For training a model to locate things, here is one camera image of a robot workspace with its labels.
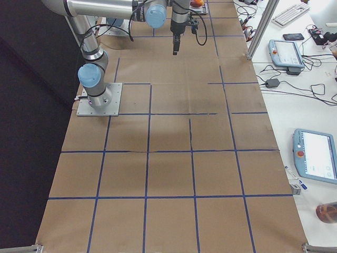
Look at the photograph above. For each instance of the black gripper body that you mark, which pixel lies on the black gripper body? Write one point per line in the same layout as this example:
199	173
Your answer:
175	28

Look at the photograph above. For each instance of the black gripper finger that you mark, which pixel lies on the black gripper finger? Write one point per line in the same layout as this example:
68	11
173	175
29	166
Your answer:
177	43
174	45

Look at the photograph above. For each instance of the orange mango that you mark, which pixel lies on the orange mango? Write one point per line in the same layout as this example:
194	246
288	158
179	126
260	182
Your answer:
196	3

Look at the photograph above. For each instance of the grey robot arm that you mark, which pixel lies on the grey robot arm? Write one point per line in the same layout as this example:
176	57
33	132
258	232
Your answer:
91	75

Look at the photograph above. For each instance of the silver digital kitchen scale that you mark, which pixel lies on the silver digital kitchen scale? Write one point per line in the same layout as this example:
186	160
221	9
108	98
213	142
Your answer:
203	10

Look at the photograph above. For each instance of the black power adapter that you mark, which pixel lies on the black power adapter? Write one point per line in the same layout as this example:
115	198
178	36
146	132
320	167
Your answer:
272	83

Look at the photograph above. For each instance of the far blue teach pendant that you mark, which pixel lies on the far blue teach pendant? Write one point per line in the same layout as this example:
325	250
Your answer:
285	54

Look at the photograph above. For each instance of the blue teach pendant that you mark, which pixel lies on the blue teach pendant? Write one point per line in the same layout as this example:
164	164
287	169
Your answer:
315	155
285	54

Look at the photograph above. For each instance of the white keyboard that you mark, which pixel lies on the white keyboard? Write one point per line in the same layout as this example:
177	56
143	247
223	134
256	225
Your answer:
290	14

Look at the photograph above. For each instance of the black smartphone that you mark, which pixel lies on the black smartphone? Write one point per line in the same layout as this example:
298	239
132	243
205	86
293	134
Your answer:
293	37

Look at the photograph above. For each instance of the near blue teach pendant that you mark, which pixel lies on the near blue teach pendant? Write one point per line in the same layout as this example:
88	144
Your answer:
315	155

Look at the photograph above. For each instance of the small grey box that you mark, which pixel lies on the small grey box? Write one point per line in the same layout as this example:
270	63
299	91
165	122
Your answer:
296	189

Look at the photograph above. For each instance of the brown glass bottle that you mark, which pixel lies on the brown glass bottle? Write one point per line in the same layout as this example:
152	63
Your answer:
327	212

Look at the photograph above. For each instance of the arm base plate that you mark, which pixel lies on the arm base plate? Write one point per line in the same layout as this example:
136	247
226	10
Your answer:
115	27
110	105

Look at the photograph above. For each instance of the aluminium frame upright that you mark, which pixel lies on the aluminium frame upright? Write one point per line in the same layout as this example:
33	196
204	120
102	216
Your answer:
264	22

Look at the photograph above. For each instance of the black device with cables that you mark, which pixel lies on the black device with cables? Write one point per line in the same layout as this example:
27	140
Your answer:
319	37

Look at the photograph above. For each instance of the right corner metal bracket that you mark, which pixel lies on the right corner metal bracket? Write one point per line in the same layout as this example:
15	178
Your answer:
318	249

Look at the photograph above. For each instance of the corner metal bracket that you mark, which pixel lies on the corner metal bracket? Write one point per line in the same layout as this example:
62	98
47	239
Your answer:
26	249
318	249

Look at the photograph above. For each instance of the left corner metal bracket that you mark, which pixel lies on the left corner metal bracket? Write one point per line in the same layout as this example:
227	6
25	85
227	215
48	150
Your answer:
26	249

